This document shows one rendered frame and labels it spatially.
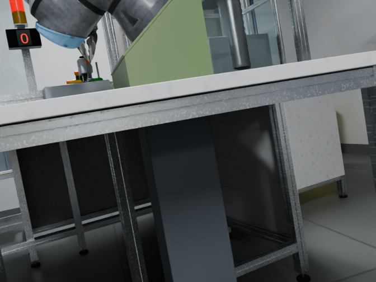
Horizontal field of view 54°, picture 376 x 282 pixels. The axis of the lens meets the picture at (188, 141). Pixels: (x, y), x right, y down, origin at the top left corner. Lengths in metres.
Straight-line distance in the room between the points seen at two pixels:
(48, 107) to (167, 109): 0.20
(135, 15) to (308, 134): 1.97
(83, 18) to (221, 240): 0.64
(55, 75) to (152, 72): 3.70
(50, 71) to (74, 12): 3.56
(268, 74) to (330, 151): 2.17
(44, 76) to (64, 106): 3.88
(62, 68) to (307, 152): 2.94
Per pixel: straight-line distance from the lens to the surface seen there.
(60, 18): 0.98
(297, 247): 1.70
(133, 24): 0.94
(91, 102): 0.63
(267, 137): 1.73
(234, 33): 2.55
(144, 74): 0.83
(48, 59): 4.54
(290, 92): 0.76
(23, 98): 1.29
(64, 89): 1.23
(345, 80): 0.84
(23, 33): 1.62
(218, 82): 0.67
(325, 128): 2.82
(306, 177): 2.69
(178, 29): 0.87
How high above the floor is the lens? 0.79
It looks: 4 degrees down
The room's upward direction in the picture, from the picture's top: 10 degrees counter-clockwise
